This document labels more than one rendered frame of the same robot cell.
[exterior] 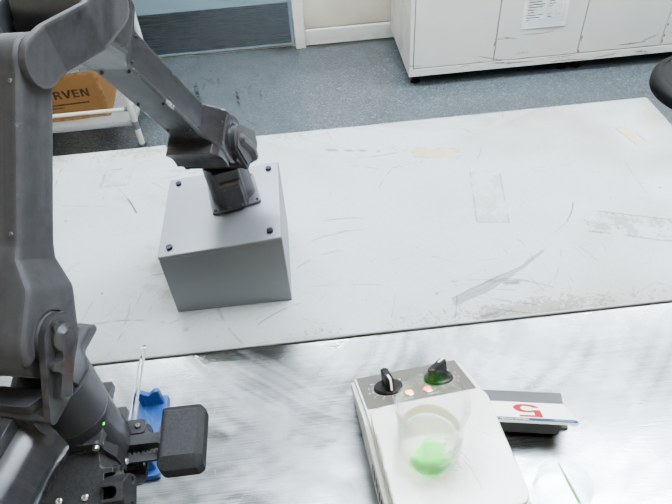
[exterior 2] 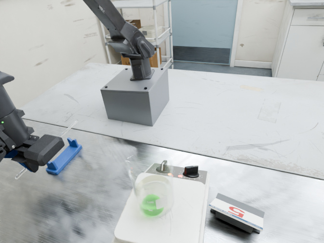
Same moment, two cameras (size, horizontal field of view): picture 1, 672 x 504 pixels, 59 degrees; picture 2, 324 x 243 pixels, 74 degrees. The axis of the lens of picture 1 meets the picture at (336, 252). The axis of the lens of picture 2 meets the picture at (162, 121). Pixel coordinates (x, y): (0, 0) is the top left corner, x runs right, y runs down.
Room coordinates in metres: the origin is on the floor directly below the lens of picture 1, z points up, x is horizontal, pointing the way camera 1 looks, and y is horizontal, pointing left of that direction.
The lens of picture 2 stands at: (0.09, -0.18, 1.29)
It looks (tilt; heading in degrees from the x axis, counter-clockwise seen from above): 37 degrees down; 25
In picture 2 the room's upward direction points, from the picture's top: 5 degrees counter-clockwise
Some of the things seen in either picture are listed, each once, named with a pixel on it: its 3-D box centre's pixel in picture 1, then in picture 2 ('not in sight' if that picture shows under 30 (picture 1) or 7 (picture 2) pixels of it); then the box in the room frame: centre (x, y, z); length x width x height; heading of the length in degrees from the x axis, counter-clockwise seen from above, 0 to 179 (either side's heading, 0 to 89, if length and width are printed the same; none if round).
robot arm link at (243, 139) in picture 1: (217, 141); (136, 46); (0.63, 0.14, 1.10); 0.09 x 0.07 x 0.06; 77
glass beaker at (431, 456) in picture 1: (427, 426); (151, 184); (0.27, -0.07, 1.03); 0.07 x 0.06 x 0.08; 90
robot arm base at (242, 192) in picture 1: (228, 178); (140, 66); (0.63, 0.13, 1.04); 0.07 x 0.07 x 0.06; 12
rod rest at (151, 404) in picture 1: (146, 430); (63, 154); (0.35, 0.23, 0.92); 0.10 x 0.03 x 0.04; 3
